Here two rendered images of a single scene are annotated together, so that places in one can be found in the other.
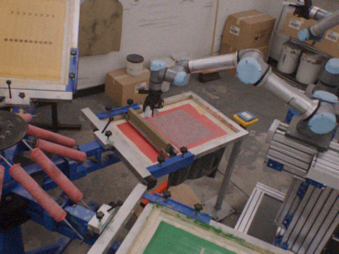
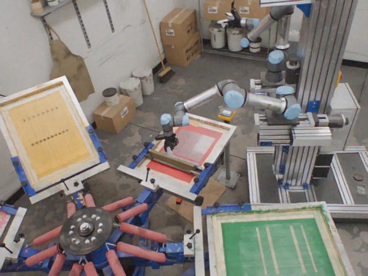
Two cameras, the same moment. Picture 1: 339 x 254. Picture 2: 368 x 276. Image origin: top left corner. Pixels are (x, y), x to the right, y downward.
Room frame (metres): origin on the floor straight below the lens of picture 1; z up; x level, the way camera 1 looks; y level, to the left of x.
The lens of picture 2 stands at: (0.11, 0.33, 2.76)
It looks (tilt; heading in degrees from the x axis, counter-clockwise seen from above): 43 degrees down; 349
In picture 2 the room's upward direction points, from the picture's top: 9 degrees counter-clockwise
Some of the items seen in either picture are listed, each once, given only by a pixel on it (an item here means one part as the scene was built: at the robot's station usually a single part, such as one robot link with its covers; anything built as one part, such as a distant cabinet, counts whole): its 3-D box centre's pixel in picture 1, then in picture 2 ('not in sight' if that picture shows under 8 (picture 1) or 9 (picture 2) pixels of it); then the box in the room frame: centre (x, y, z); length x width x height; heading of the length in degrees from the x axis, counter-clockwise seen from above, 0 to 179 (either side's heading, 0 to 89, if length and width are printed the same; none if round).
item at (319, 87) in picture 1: (327, 88); (274, 73); (2.10, -0.95, 1.31); 0.15 x 0.15 x 0.10
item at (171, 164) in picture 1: (170, 164); (202, 178); (1.51, -0.05, 0.98); 0.30 x 0.05 x 0.07; 133
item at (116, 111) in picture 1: (118, 114); (142, 156); (1.92, 0.33, 0.97); 0.30 x 0.05 x 0.07; 133
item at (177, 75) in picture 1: (176, 75); (180, 119); (1.72, 0.00, 1.42); 0.11 x 0.11 x 0.08; 76
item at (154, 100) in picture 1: (154, 97); (170, 139); (1.72, 0.10, 1.26); 0.09 x 0.08 x 0.12; 43
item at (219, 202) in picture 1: (230, 166); (227, 149); (2.18, -0.53, 0.48); 0.22 x 0.22 x 0.96; 43
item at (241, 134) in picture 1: (174, 127); (185, 148); (1.88, -0.04, 0.97); 0.79 x 0.58 x 0.04; 133
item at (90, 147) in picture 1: (94, 148); (146, 194); (1.50, 0.38, 1.02); 0.17 x 0.06 x 0.05; 133
